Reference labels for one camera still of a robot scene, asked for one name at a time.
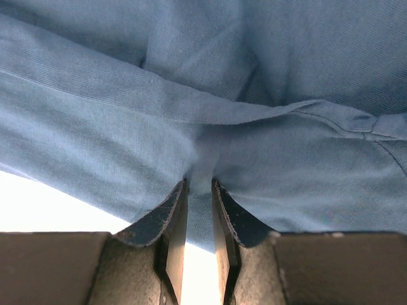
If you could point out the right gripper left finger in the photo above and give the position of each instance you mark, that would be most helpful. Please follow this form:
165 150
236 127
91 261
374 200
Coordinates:
141 264

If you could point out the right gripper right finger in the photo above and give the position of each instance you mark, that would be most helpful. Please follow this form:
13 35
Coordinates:
259 265

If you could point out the blue t shirt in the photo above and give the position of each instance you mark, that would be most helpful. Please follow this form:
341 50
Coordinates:
297 107

